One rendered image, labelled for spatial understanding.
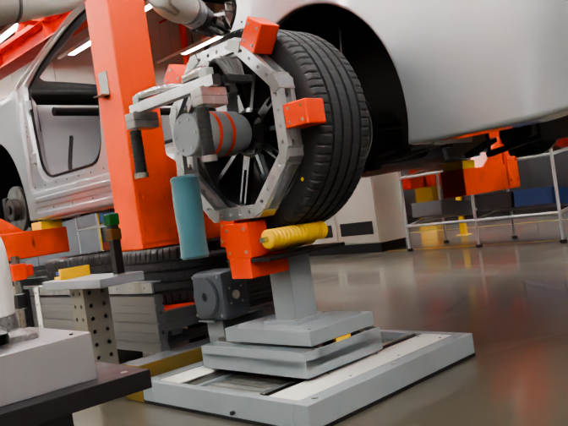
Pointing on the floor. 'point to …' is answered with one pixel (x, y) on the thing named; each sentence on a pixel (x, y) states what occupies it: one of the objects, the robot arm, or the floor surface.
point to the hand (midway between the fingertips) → (226, 32)
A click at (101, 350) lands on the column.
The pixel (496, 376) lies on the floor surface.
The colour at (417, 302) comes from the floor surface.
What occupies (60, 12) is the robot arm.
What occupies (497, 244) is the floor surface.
